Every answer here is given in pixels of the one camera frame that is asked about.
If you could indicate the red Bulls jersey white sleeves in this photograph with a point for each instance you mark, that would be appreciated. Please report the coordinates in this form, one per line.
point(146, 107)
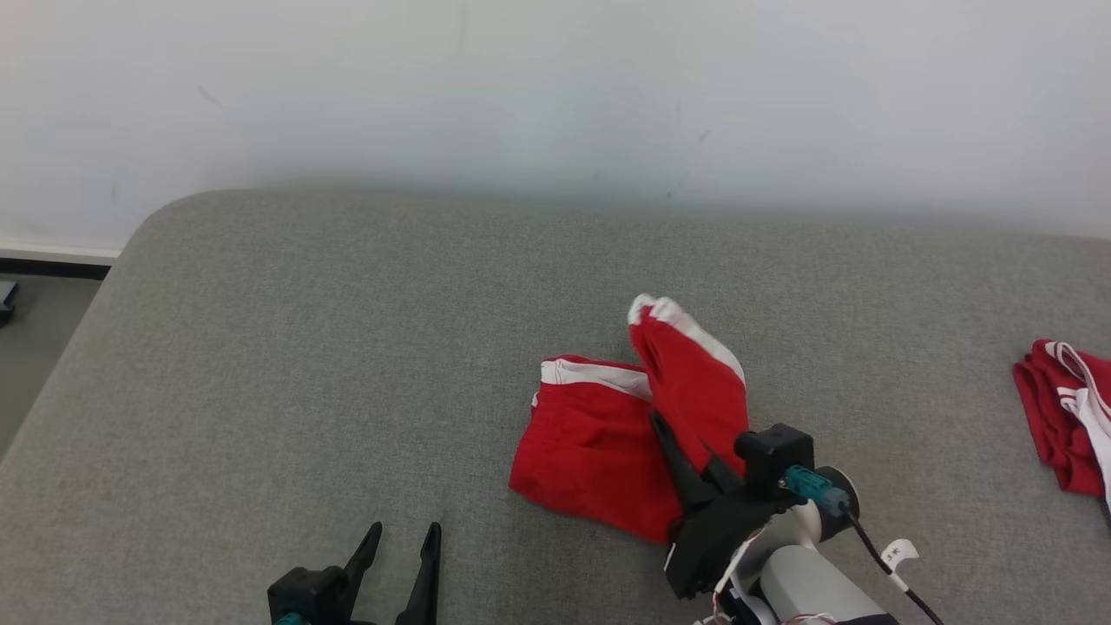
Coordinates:
point(1055, 417)

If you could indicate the white and black baseboard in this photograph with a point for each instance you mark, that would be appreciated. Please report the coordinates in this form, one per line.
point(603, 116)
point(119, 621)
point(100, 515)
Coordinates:
point(52, 256)

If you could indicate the red Bulls 23 shorts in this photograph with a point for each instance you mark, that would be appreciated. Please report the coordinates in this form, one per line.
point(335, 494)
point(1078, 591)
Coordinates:
point(590, 451)

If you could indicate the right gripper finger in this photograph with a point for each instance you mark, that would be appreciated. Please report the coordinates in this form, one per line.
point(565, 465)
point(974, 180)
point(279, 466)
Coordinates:
point(722, 477)
point(681, 469)

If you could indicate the small dark grey box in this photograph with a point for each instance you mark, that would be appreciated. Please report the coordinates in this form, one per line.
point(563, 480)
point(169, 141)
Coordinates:
point(7, 302)

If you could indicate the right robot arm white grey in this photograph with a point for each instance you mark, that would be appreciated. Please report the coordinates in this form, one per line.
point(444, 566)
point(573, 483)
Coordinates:
point(807, 582)

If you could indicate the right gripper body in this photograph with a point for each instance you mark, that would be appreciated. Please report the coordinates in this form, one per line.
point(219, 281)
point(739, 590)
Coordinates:
point(712, 538)

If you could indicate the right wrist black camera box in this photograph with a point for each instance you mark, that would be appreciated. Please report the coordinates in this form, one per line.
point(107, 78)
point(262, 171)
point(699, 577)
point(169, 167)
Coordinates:
point(772, 451)

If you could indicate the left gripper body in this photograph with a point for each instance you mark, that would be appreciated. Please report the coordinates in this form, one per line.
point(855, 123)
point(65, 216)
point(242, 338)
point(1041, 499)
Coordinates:
point(364, 621)

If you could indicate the grey fabric sofa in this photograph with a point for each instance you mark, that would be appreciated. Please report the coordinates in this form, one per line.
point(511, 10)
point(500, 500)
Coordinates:
point(304, 391)

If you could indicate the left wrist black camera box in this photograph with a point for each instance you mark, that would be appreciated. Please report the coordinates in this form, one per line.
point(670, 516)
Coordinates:
point(304, 590)

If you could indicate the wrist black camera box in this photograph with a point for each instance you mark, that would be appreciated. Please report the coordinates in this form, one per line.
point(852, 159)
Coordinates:
point(304, 590)
point(772, 451)

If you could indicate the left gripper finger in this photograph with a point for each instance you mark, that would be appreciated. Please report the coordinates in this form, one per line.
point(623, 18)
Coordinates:
point(363, 564)
point(425, 590)

